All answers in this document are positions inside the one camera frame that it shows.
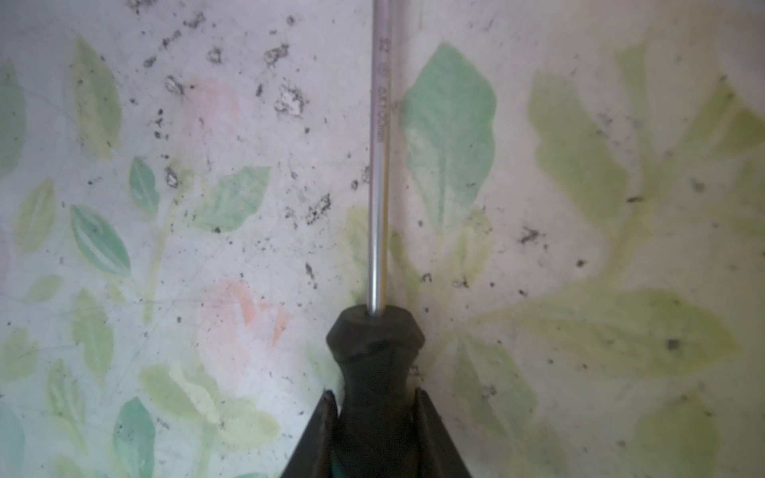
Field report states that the green black handled screwdriver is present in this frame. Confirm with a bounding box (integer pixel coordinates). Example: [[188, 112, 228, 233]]
[[327, 1, 424, 477]]

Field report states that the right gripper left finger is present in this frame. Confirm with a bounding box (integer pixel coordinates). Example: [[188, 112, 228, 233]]
[[281, 390, 338, 478]]

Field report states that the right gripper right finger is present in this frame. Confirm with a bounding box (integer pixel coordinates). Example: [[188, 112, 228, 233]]
[[414, 388, 471, 478]]

